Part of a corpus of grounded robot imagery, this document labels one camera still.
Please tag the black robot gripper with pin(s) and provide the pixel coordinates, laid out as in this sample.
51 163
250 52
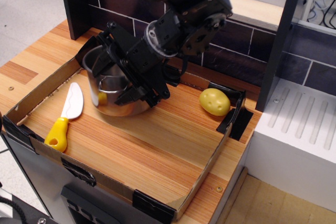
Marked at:
137 60

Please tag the shiny metal pot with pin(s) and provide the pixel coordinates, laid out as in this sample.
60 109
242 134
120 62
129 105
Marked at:
105 88

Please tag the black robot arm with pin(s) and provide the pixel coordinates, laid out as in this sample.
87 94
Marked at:
186 29

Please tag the cardboard fence with black tape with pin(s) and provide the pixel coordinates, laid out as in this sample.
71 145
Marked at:
173 163

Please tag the yellow toy potato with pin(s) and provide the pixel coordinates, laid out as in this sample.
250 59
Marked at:
215 102

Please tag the light wooden shelf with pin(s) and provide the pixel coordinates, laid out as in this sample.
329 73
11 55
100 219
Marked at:
257 13

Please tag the white drying rack sink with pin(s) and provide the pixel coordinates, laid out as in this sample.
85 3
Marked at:
293 145

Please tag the yellow handled white toy knife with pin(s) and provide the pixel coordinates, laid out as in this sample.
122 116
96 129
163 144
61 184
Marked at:
73 105

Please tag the dark grey vertical post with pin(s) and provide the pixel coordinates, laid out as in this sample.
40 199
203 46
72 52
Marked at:
273 69

